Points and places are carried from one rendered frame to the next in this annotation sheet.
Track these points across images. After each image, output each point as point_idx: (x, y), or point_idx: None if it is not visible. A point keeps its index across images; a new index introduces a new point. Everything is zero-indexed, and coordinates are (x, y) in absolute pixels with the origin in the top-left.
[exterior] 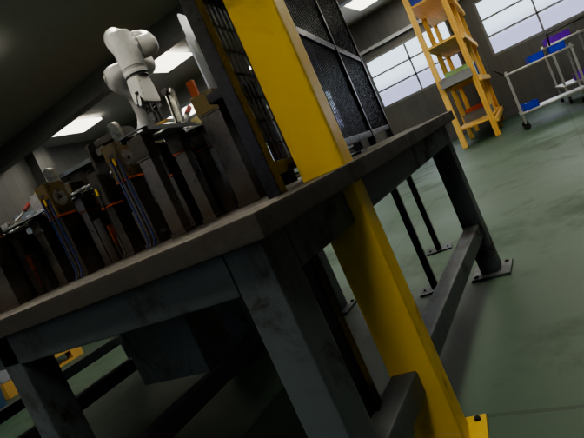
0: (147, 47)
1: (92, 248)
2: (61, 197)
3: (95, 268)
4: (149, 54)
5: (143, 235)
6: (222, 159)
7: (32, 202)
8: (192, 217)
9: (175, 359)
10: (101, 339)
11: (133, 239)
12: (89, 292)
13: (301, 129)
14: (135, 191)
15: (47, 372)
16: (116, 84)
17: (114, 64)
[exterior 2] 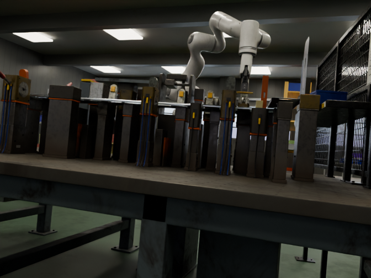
0: (264, 42)
1: (153, 149)
2: (156, 102)
3: (150, 164)
4: (261, 47)
5: (218, 162)
6: (300, 143)
7: (92, 87)
8: (263, 170)
9: (245, 272)
10: (286, 243)
11: (196, 160)
12: (332, 210)
13: None
14: (230, 131)
15: (171, 238)
16: (196, 46)
17: (202, 33)
